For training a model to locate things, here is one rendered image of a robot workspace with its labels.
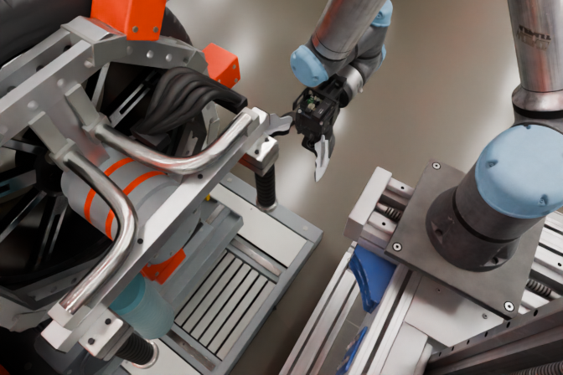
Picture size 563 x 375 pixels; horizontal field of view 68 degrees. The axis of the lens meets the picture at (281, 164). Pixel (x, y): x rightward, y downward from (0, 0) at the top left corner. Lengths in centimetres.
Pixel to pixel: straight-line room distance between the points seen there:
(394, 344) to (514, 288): 22
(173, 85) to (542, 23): 50
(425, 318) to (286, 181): 103
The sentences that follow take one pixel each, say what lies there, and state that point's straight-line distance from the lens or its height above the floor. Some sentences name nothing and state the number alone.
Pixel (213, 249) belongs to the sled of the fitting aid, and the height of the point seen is 17.
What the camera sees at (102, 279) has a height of 101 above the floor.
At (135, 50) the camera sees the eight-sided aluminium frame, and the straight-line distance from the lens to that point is 67.
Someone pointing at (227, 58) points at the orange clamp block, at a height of 88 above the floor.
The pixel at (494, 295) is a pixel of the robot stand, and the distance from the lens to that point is 78.
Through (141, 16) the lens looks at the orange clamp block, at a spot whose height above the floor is 111.
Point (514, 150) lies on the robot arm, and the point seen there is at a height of 104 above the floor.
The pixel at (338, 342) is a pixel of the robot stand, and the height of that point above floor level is 21.
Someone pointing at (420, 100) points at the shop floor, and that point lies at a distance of 208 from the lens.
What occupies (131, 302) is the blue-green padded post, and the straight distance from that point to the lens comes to 83.
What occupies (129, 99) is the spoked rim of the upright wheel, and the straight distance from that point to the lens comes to 87.
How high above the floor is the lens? 150
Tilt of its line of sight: 58 degrees down
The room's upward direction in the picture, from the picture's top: straight up
